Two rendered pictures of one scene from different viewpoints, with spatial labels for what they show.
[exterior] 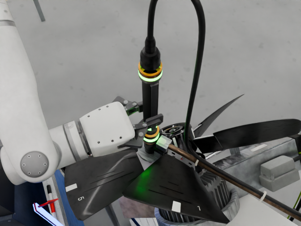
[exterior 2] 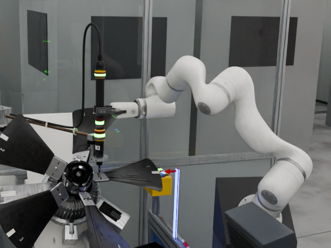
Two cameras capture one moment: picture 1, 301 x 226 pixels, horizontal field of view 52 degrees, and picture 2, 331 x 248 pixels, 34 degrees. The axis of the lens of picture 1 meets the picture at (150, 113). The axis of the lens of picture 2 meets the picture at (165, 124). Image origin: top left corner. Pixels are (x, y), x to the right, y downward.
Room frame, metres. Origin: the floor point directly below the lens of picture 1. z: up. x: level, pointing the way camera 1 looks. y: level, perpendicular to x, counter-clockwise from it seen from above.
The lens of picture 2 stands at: (2.47, 0.37, 1.93)
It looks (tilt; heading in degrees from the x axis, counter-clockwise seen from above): 14 degrees down; 183
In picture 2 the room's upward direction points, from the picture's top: 2 degrees clockwise
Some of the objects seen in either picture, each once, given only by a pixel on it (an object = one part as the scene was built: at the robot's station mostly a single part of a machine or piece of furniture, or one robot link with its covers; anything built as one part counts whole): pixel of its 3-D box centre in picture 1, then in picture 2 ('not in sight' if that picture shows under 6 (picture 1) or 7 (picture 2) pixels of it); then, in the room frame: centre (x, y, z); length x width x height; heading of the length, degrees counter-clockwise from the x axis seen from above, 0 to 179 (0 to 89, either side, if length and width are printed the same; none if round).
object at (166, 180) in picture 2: not in sight; (156, 182); (-0.06, 0.21, 1.02); 0.16 x 0.10 x 0.11; 23
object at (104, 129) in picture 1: (105, 130); (125, 109); (0.31, 0.10, 1.46); 0.11 x 0.10 x 0.07; 114
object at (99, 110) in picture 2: (139, 103); (105, 111); (0.38, 0.03, 1.46); 0.07 x 0.03 x 0.03; 114
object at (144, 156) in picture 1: (153, 144); (97, 147); (0.35, -0.01, 1.31); 0.09 x 0.07 x 0.10; 58
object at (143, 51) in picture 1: (150, 112); (99, 110); (0.36, 0.00, 1.46); 0.04 x 0.04 x 0.46
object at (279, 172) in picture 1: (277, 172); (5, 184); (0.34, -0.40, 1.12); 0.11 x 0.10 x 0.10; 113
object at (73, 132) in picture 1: (76, 139); (140, 108); (0.29, 0.16, 1.46); 0.09 x 0.03 x 0.08; 24
